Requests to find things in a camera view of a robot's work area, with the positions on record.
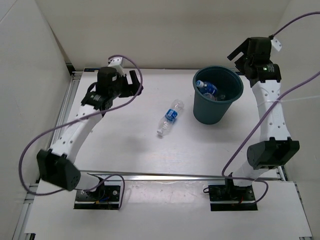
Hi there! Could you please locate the black label plastic bottle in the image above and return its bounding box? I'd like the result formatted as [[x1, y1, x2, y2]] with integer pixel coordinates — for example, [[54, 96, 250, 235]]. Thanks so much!
[[215, 93, 227, 101]]

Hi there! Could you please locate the dark green plastic bin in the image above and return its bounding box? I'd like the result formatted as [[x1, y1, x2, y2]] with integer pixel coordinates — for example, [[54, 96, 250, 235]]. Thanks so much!
[[192, 65, 244, 125]]

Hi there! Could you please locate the aluminium front rail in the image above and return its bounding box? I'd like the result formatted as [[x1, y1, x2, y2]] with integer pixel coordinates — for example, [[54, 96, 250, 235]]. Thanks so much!
[[87, 171, 224, 181]]

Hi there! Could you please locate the red label red cap bottle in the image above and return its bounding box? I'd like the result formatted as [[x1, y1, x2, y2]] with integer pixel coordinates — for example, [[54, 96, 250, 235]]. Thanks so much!
[[203, 92, 216, 101]]

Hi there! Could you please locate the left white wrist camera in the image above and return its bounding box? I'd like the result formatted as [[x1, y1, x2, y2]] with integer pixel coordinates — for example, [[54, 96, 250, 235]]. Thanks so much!
[[108, 57, 125, 76]]

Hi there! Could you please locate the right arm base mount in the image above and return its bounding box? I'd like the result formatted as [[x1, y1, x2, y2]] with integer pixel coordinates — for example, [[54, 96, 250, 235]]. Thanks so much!
[[203, 185, 258, 212]]

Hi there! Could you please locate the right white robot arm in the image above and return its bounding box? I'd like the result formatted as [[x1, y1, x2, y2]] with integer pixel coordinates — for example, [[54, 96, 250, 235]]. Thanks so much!
[[224, 37, 300, 200]]

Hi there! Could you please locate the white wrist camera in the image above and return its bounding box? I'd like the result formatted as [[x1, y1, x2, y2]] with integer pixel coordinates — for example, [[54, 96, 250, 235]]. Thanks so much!
[[270, 37, 282, 52], [108, 57, 125, 76]]

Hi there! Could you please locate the blue label bottle white cap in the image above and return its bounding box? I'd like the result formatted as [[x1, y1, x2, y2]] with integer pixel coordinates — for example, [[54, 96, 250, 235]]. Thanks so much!
[[156, 99, 185, 137]]

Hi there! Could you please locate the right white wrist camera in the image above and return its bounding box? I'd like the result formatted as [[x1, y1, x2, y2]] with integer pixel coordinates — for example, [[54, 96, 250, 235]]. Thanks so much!
[[270, 37, 282, 52]]

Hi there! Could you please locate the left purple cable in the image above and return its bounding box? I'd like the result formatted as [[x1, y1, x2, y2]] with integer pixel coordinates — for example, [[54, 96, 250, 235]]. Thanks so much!
[[18, 54, 145, 211]]

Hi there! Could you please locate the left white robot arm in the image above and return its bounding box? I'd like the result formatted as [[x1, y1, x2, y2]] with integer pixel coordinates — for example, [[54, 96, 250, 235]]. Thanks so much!
[[36, 66, 143, 200]]

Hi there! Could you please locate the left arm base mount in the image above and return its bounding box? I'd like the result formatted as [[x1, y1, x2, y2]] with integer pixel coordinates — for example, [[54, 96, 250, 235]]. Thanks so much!
[[73, 177, 124, 210]]

